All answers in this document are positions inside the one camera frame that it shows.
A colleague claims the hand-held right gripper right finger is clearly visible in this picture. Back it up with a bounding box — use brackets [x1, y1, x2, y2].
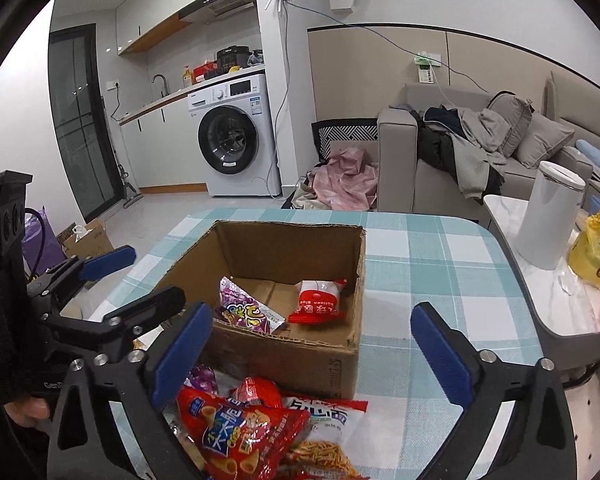
[410, 302, 588, 480]

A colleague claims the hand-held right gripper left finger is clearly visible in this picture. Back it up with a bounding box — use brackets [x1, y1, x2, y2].
[45, 302, 214, 480]

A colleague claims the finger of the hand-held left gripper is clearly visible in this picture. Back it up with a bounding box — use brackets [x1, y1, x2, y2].
[45, 285, 187, 361]
[27, 245, 137, 306]

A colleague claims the large red snack bag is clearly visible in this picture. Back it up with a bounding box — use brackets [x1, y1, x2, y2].
[175, 385, 311, 480]

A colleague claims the brown cardboard box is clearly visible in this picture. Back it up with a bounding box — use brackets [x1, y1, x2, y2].
[150, 219, 368, 401]

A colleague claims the person's left hand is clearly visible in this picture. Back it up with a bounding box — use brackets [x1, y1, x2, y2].
[2, 396, 53, 431]

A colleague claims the cardboard box with tissue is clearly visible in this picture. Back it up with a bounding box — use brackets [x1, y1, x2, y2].
[55, 217, 115, 261]

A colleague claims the small purple snack packet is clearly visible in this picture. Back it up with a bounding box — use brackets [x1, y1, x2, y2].
[190, 365, 220, 394]

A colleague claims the purple plastic bag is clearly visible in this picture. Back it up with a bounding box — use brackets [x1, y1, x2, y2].
[21, 205, 66, 281]

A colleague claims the upright vacuum cleaner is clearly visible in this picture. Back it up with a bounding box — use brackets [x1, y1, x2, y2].
[117, 162, 143, 209]

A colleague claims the teal plaid tablecloth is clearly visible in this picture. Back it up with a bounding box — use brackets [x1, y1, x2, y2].
[80, 207, 563, 480]

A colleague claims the white kitchen base cabinet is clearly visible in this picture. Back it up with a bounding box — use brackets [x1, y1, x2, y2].
[119, 92, 208, 193]

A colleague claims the white snack packet red edge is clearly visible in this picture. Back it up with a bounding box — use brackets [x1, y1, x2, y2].
[281, 396, 370, 453]

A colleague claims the red and white snack packet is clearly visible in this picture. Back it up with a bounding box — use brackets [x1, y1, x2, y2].
[287, 278, 348, 326]

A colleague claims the dark glass door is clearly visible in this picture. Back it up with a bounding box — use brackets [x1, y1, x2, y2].
[47, 25, 122, 221]

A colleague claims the noodle snack packet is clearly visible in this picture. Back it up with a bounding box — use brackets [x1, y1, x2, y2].
[280, 437, 372, 480]

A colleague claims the white cylindrical bin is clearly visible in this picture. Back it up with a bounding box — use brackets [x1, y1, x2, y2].
[516, 161, 587, 271]

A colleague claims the yellow plastic bag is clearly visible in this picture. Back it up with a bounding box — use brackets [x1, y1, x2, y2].
[567, 207, 600, 295]

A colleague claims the beige tote bag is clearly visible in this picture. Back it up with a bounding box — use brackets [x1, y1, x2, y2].
[290, 170, 327, 211]

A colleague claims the grey garment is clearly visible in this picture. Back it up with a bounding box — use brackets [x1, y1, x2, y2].
[457, 107, 508, 201]

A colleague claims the pink cloth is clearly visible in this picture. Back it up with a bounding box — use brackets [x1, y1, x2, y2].
[312, 147, 379, 212]

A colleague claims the grey sofa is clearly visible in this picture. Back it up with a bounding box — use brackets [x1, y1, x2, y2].
[377, 70, 600, 223]

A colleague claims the black garment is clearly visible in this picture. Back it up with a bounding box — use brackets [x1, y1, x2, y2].
[411, 104, 463, 183]

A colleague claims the white washing machine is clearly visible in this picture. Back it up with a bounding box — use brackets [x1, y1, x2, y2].
[186, 74, 282, 198]

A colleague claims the black pressure cooker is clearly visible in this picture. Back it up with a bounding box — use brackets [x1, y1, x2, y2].
[216, 46, 252, 72]

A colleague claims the grey sofa cushion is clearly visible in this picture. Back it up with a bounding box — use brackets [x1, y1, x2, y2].
[512, 111, 576, 170]
[487, 91, 535, 158]

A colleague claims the black and white patterned cushion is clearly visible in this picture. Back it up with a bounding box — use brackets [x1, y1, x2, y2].
[311, 117, 379, 163]

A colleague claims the silver range hood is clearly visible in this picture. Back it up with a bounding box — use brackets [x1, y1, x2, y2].
[179, 0, 257, 25]

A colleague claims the white wall cabinet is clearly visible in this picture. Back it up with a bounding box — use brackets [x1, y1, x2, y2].
[115, 0, 211, 56]

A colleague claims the white and green wall device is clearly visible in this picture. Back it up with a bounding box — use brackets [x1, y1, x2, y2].
[412, 51, 443, 83]

